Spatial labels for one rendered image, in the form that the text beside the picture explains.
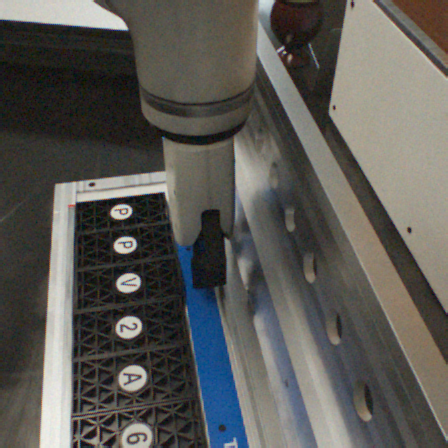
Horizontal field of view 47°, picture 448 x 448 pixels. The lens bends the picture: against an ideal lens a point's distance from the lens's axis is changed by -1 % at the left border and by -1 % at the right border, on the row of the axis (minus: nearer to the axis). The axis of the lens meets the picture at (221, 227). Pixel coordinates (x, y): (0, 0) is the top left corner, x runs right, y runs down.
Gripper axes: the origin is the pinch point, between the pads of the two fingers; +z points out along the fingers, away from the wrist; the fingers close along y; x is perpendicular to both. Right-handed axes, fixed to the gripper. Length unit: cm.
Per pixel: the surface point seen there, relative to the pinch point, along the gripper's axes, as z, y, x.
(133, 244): 0.9, -2.5, -6.7
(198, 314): 2.1, 6.1, -1.5
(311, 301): -8.6, 14.0, 5.4
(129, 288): 0.9, 3.0, -7.4
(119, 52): 0.6, -43.1, -6.3
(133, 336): 0.9, 8.2, -7.4
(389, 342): -16.4, 22.3, 5.6
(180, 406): 1.0, 15.2, -4.2
